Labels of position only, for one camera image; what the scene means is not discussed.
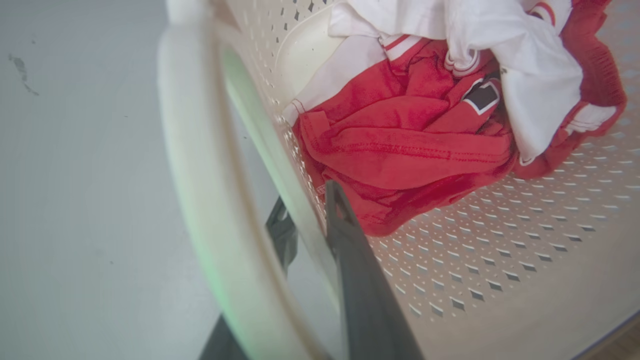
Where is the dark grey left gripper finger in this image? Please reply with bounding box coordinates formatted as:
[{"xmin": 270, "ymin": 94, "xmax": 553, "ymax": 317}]
[{"xmin": 324, "ymin": 180, "xmax": 426, "ymax": 360}]

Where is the white perforated plastic laundry basket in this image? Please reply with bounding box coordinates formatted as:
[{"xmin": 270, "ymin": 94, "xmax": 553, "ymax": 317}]
[{"xmin": 157, "ymin": 0, "xmax": 640, "ymax": 360}]

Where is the red and white jersey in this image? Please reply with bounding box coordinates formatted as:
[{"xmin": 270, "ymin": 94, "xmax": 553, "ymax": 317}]
[{"xmin": 282, "ymin": 0, "xmax": 628, "ymax": 238}]

